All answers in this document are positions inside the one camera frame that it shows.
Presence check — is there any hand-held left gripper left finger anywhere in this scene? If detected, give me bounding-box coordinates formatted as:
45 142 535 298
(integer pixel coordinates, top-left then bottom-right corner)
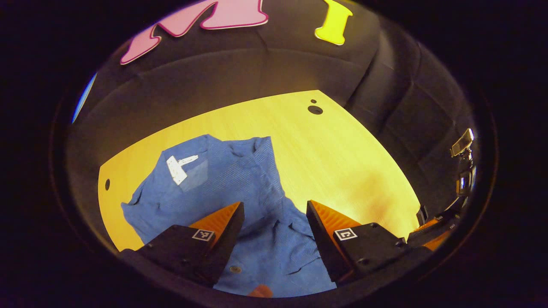
119 202 245 288

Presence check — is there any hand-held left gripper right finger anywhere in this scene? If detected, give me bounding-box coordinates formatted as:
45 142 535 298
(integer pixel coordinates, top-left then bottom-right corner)
306 200 432 284

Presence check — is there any blue button shirt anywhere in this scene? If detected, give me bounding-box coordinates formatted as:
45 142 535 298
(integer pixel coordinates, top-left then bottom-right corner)
121 134 337 298

